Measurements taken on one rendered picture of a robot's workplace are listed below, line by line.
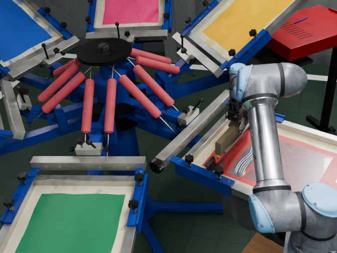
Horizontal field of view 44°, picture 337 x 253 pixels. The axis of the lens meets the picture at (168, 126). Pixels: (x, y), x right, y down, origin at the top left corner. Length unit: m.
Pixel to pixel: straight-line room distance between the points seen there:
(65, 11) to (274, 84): 4.43
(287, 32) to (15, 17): 1.87
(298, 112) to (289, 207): 2.87
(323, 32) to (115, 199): 1.79
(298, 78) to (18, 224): 1.33
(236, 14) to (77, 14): 3.04
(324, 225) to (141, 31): 2.00
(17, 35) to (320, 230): 2.35
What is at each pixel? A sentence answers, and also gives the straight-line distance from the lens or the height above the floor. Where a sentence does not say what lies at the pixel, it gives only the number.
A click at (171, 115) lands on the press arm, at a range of 2.26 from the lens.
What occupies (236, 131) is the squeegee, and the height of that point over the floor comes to 1.11.
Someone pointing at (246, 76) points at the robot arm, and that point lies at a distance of 1.36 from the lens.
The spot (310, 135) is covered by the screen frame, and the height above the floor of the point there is 0.97.
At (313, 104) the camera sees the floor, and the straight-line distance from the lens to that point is 4.25.
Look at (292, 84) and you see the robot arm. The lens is 1.39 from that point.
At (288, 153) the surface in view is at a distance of 2.16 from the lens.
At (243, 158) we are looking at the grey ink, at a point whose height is 0.96.
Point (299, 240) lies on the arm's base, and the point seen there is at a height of 1.25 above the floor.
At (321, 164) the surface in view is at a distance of 2.13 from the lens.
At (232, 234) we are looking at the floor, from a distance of 3.00.
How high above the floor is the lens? 2.36
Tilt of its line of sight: 37 degrees down
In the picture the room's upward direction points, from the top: 6 degrees counter-clockwise
